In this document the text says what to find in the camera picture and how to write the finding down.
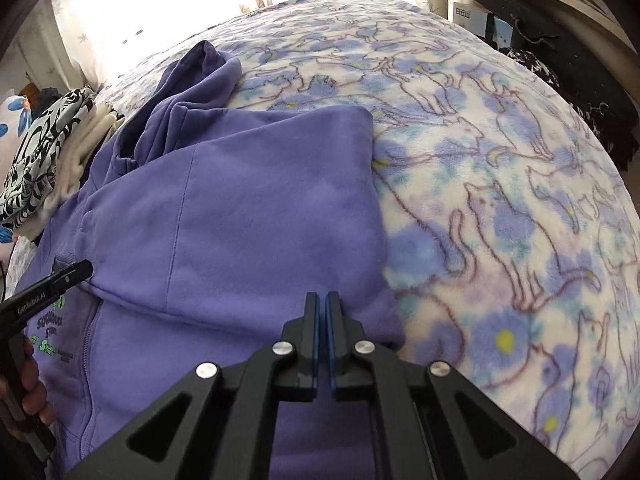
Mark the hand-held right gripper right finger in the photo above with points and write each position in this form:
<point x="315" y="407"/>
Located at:
<point x="331" y="320"/>

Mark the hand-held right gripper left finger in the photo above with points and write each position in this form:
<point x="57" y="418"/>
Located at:
<point x="313" y="320"/>

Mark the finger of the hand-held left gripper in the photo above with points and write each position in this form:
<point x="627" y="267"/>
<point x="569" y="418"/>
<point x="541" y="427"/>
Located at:
<point x="60" y="282"/>

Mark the purple hoodie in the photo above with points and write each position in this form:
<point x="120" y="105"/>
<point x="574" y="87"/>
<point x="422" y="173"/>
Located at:
<point x="225" y="210"/>

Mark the person's left hand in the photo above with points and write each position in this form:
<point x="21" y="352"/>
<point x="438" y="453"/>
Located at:
<point x="32" y="385"/>

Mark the black and white patterned cloth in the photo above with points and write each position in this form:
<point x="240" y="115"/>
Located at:
<point x="35" y="145"/>

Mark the cream folded cloth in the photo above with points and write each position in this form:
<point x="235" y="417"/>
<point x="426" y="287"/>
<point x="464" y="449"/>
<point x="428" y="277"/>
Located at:
<point x="85" y="140"/>

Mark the dark cloth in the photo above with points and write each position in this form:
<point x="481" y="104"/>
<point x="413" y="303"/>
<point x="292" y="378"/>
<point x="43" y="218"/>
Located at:
<point x="42" y="96"/>

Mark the cat print fleece blanket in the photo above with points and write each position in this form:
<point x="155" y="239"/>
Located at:
<point x="500" y="210"/>

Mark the black and white dotted cloth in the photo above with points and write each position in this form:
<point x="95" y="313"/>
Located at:
<point x="530" y="62"/>

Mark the white and blue box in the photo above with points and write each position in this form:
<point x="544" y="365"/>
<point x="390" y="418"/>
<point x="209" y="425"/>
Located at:
<point x="470" y="15"/>

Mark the black long case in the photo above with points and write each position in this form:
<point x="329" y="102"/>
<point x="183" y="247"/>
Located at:
<point x="550" y="35"/>

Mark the wooden shelf unit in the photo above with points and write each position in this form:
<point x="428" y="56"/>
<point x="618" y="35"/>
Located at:
<point x="590" y="10"/>

